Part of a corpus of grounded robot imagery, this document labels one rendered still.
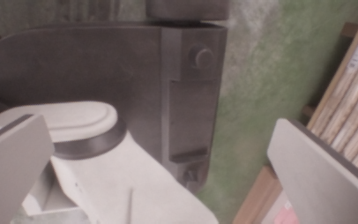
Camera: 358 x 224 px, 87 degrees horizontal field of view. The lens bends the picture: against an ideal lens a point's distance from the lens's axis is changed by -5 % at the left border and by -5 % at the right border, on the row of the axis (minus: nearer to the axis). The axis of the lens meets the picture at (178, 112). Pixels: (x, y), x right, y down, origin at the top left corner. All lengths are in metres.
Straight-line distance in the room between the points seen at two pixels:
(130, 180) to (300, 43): 0.73
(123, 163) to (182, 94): 0.23
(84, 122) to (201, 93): 0.27
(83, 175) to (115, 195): 0.06
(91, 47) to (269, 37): 0.56
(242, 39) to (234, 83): 0.15
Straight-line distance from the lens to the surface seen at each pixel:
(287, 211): 1.27
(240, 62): 0.73
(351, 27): 0.95
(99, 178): 0.31
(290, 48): 0.83
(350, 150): 0.89
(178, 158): 0.58
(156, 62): 0.46
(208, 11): 0.44
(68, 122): 0.36
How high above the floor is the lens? 0.61
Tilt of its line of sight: 58 degrees down
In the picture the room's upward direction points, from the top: 156 degrees clockwise
